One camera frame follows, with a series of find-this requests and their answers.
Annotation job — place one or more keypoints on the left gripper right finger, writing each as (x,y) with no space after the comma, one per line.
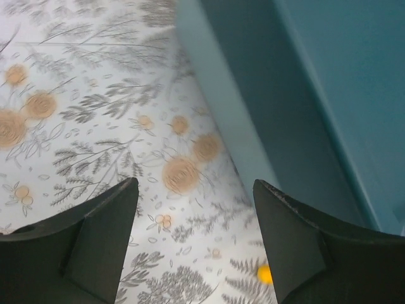
(317,258)

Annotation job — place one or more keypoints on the teal drawer box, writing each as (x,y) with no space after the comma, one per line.
(309,96)

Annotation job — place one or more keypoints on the yellow black screwdriver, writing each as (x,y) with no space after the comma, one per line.
(264,274)

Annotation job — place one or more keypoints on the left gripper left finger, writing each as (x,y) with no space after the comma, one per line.
(76,256)

